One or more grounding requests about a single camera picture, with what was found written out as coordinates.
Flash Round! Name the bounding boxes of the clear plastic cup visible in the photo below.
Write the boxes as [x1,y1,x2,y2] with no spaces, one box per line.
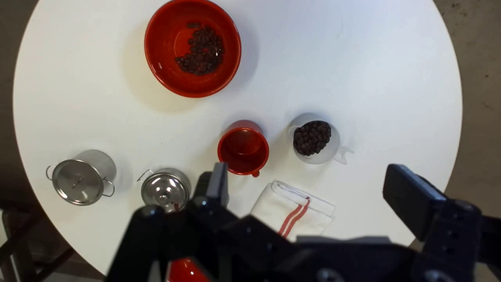
[287,113,356,167]

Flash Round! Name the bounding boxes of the red cup with handle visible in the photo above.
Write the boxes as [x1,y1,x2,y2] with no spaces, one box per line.
[216,120,273,179]

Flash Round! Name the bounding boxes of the black stand legs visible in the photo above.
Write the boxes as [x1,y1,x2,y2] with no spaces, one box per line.
[0,207,77,282]

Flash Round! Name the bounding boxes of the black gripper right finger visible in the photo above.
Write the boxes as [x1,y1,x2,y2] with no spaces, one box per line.
[382,163,451,243]

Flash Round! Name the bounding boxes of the white cloth red stripes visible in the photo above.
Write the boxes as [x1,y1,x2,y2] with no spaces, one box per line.
[249,179,337,243]

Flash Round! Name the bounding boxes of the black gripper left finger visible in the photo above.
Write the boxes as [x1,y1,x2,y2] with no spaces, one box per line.
[205,162,232,212]

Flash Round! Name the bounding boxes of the empty red bowl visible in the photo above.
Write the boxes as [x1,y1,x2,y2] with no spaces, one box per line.
[165,256,213,282]

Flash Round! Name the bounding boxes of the small metal bowl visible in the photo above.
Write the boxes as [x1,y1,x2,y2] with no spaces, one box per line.
[137,167,193,215]

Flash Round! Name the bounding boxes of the dark coffee beans pile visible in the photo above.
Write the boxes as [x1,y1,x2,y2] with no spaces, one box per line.
[176,22,227,77]
[292,120,334,159]

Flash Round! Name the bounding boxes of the steel pot with handles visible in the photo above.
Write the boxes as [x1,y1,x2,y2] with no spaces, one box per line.
[44,148,118,209]

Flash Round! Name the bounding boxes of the red bowl holding beans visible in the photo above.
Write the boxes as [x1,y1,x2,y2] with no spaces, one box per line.
[143,0,245,101]

